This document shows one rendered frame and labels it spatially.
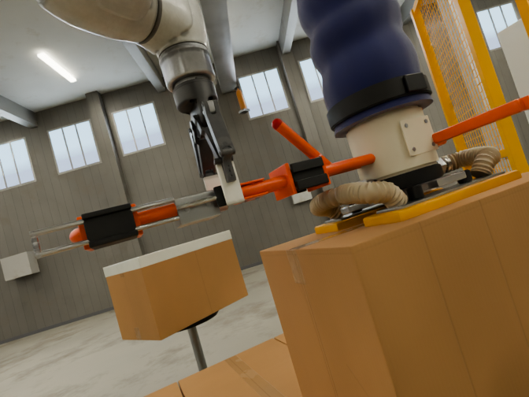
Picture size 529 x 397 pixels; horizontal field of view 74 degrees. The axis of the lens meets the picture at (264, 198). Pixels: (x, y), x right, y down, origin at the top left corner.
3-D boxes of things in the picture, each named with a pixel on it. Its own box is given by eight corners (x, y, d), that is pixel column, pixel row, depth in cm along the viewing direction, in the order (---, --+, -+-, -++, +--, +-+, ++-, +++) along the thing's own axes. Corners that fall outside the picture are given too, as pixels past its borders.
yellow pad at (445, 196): (479, 187, 81) (471, 166, 81) (523, 177, 72) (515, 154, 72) (364, 228, 68) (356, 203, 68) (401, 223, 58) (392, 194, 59)
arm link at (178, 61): (202, 67, 69) (211, 95, 69) (156, 71, 66) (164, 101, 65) (213, 40, 61) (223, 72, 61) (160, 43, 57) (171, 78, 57)
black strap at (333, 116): (383, 124, 95) (379, 109, 95) (458, 83, 73) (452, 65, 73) (313, 139, 86) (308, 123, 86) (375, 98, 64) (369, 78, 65)
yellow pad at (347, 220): (416, 200, 98) (410, 183, 99) (445, 194, 89) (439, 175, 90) (316, 235, 85) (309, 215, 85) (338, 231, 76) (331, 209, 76)
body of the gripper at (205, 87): (217, 72, 60) (233, 123, 60) (207, 94, 68) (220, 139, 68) (175, 76, 57) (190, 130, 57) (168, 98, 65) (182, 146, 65)
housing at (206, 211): (212, 218, 65) (205, 195, 65) (222, 213, 59) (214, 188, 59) (175, 229, 62) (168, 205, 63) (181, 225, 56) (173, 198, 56)
